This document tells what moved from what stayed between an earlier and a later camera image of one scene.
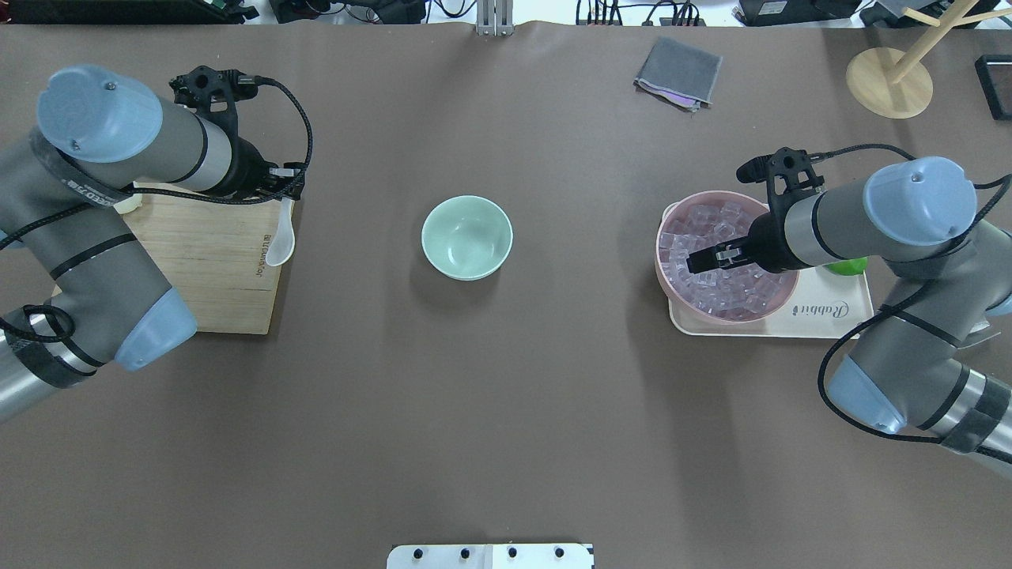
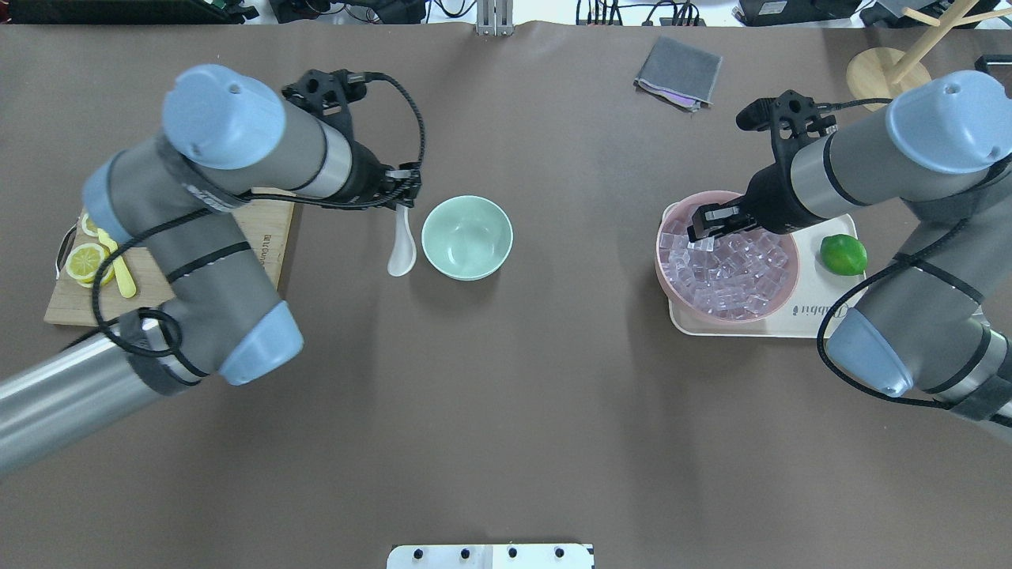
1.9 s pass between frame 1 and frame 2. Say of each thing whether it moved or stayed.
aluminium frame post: stayed
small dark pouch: stayed
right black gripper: moved
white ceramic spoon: moved
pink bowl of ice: stayed
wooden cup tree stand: stayed
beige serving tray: stayed
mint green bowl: stayed
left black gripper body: moved
